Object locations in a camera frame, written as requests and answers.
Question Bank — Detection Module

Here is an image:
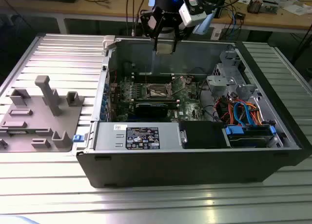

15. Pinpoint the blue flat wire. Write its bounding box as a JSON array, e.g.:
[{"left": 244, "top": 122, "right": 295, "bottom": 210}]
[{"left": 233, "top": 99, "right": 252, "bottom": 126}]

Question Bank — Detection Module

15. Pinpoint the wooden workbench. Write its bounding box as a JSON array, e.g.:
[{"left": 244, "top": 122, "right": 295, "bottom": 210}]
[{"left": 0, "top": 0, "right": 312, "bottom": 31}]

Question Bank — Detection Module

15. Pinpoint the black PC case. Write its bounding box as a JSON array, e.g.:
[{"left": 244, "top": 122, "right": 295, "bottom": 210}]
[{"left": 76, "top": 37, "right": 312, "bottom": 188}]

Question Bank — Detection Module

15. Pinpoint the silver CPU plate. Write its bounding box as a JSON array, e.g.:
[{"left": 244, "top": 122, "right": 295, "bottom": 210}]
[{"left": 156, "top": 44, "right": 174, "bottom": 55}]

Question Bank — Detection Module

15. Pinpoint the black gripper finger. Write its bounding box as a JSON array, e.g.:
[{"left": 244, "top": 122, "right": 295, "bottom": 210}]
[
  {"left": 140, "top": 7, "right": 163, "bottom": 52},
  {"left": 162, "top": 11, "right": 182, "bottom": 53}
]

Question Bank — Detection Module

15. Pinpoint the metal socket cover frame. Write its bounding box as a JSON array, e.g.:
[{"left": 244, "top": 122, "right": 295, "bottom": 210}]
[{"left": 167, "top": 75, "right": 187, "bottom": 96}]

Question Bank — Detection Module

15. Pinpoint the grey plastic parts rack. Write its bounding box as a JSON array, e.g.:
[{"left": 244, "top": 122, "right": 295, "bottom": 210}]
[{"left": 0, "top": 75, "right": 85, "bottom": 153}]

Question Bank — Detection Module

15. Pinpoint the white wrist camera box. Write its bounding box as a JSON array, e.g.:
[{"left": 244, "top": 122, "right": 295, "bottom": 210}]
[{"left": 178, "top": 0, "right": 208, "bottom": 28}]

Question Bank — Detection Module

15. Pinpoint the green motherboard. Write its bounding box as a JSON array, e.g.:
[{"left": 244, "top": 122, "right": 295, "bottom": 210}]
[{"left": 108, "top": 75, "right": 215, "bottom": 124}]

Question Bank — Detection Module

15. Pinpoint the CPU socket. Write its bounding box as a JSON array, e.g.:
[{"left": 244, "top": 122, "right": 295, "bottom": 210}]
[{"left": 145, "top": 83, "right": 173, "bottom": 99}]

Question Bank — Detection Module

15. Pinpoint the black graphics card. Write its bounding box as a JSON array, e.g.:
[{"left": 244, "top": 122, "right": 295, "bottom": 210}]
[{"left": 135, "top": 101, "right": 169, "bottom": 117}]

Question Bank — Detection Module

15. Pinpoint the grey power supply unit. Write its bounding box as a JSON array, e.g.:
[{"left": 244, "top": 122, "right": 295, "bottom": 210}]
[{"left": 94, "top": 121, "right": 181, "bottom": 151}]

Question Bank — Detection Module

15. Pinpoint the black drive bay box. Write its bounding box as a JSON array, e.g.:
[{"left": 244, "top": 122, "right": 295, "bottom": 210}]
[{"left": 178, "top": 120, "right": 231, "bottom": 149}]

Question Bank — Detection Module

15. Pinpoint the grey case latch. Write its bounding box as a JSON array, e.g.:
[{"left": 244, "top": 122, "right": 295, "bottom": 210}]
[{"left": 102, "top": 36, "right": 117, "bottom": 50}]

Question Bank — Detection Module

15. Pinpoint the hard disk in blue carrier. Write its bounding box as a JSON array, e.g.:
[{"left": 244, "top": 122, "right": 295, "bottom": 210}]
[{"left": 223, "top": 125, "right": 276, "bottom": 149}]

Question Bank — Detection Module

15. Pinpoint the orange wire bundle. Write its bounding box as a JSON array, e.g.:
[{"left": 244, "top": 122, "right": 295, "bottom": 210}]
[{"left": 218, "top": 97, "right": 266, "bottom": 126}]

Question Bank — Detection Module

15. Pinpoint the grey metal drive cage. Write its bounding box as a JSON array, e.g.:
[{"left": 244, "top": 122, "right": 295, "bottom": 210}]
[{"left": 206, "top": 51, "right": 259, "bottom": 105}]

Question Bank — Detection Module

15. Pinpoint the black RAM slot bank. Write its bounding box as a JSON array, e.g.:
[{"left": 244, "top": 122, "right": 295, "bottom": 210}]
[
  {"left": 133, "top": 99, "right": 180, "bottom": 106},
  {"left": 131, "top": 72, "right": 175, "bottom": 84}
]

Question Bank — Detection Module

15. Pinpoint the metal heat sink cooler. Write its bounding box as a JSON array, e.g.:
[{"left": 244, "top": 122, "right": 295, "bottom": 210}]
[{"left": 247, "top": 0, "right": 263, "bottom": 14}]

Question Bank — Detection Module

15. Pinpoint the black printed label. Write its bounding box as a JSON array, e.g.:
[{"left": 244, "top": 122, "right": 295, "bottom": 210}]
[{"left": 125, "top": 126, "right": 159, "bottom": 150}]

